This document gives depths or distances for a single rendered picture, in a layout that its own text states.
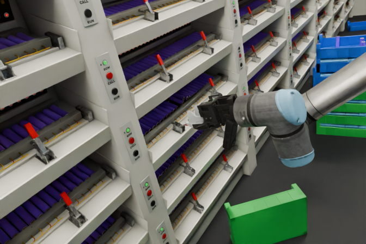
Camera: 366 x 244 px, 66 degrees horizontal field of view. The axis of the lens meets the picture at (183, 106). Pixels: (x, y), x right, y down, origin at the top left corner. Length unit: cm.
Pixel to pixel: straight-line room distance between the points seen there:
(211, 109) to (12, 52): 51
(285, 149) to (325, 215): 67
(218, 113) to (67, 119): 41
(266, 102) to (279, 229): 65
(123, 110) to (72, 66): 18
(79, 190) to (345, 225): 104
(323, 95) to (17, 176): 77
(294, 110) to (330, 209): 79
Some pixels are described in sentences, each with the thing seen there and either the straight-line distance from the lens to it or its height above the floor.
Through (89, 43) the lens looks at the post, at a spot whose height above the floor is 94.
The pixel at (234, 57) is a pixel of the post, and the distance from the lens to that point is 126.
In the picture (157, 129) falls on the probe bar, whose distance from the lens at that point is 96.
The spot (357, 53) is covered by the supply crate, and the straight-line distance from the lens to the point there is 167.
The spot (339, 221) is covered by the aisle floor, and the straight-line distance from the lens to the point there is 140.
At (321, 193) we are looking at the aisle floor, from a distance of 150.
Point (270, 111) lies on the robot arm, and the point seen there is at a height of 69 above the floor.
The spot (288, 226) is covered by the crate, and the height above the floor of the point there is 7.
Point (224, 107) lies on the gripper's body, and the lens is 81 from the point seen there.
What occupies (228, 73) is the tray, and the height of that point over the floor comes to 59.
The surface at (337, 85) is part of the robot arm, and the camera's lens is 86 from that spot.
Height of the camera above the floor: 104
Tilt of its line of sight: 25 degrees down
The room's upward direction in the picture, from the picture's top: 13 degrees counter-clockwise
